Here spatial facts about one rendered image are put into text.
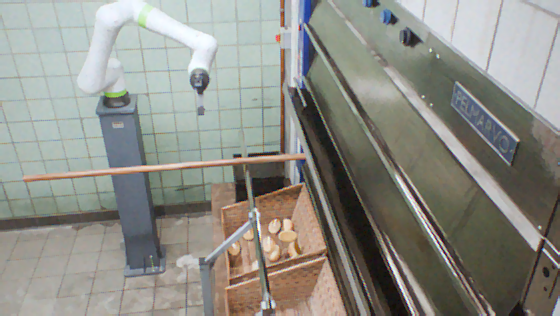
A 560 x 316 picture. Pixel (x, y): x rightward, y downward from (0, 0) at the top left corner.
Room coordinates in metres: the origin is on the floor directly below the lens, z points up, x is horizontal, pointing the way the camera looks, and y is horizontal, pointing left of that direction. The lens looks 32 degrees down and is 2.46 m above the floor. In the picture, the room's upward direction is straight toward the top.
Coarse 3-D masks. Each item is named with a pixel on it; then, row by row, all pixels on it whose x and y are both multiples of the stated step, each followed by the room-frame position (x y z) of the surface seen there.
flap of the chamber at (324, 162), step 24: (312, 120) 2.04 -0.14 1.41; (312, 144) 1.81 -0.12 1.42; (312, 168) 1.62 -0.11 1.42; (336, 168) 1.65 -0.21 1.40; (336, 192) 1.48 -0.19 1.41; (360, 216) 1.36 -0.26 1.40; (336, 240) 1.22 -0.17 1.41; (360, 240) 1.23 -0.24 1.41; (360, 264) 1.11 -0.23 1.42; (384, 264) 1.13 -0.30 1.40; (384, 288) 1.03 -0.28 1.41; (384, 312) 0.94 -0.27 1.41
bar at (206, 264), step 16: (240, 144) 2.24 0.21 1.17; (256, 208) 1.71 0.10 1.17; (256, 224) 1.60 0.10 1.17; (256, 240) 1.50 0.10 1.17; (208, 256) 1.64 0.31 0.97; (256, 256) 1.43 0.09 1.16; (208, 272) 1.62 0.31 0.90; (208, 288) 1.62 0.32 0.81; (208, 304) 1.61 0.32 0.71; (272, 304) 1.19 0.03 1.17
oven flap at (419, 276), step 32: (320, 64) 2.28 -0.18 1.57; (320, 96) 2.11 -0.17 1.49; (352, 128) 1.68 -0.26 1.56; (352, 160) 1.57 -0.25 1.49; (384, 192) 1.29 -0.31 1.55; (384, 224) 1.20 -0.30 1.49; (416, 224) 1.08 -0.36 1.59; (384, 256) 1.10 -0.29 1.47; (416, 256) 1.01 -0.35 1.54; (416, 288) 0.95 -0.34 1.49; (448, 288) 0.87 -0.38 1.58
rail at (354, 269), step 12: (288, 96) 2.22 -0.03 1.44; (300, 120) 1.97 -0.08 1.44; (312, 156) 1.67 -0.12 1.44; (324, 180) 1.51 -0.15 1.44; (324, 192) 1.44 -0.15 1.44; (336, 216) 1.30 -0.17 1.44; (336, 228) 1.25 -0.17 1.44; (348, 252) 1.14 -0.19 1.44; (348, 264) 1.10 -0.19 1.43; (360, 276) 1.04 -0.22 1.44; (360, 288) 1.00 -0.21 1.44; (372, 312) 0.91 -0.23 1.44
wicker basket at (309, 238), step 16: (272, 192) 2.33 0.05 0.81; (288, 192) 2.34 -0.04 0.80; (304, 192) 2.31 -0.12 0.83; (224, 208) 2.28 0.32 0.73; (240, 208) 2.30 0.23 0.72; (304, 208) 2.23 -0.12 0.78; (224, 224) 2.14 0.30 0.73; (240, 224) 2.30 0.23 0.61; (304, 224) 2.15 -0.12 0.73; (224, 240) 2.08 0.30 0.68; (240, 240) 2.19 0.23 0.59; (304, 240) 2.08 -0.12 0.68; (320, 240) 1.92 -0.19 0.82; (288, 256) 2.06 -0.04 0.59; (304, 256) 1.81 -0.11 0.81; (320, 256) 1.82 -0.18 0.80; (240, 272) 1.94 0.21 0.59; (256, 272) 1.77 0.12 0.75
